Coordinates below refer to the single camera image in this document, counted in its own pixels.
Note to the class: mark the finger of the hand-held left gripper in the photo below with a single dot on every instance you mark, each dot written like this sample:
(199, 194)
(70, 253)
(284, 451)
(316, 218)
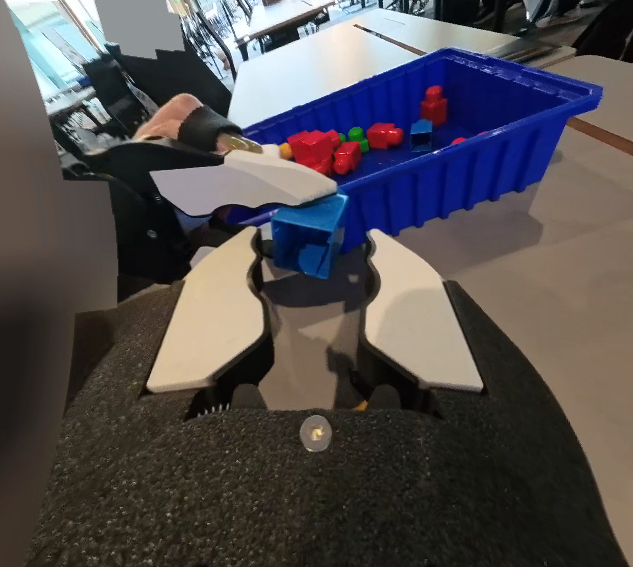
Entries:
(292, 178)
(207, 188)

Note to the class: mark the blue plastic bin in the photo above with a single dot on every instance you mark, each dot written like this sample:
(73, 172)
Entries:
(445, 181)

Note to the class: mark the person's left hand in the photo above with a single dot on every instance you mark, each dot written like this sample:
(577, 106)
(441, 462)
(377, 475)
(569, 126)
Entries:
(165, 119)

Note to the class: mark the blue single-stud block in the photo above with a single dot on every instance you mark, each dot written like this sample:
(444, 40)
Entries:
(306, 240)

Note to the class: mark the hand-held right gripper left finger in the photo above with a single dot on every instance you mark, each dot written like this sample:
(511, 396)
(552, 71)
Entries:
(212, 324)

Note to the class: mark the pile of coloured blocks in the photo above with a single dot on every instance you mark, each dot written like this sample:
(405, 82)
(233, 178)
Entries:
(311, 146)

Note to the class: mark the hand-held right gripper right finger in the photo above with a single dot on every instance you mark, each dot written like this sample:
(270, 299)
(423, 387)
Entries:
(420, 324)

